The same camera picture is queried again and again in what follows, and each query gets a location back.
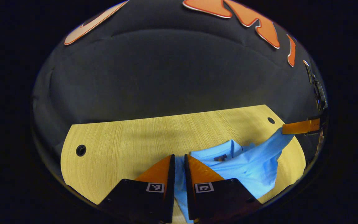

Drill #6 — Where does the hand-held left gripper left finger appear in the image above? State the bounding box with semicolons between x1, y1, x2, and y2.
98;154;176;224

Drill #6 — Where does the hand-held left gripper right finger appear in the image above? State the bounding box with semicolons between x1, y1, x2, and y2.
184;154;264;224

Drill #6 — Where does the light blue T-shirt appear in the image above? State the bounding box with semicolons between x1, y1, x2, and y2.
174;127;295;224

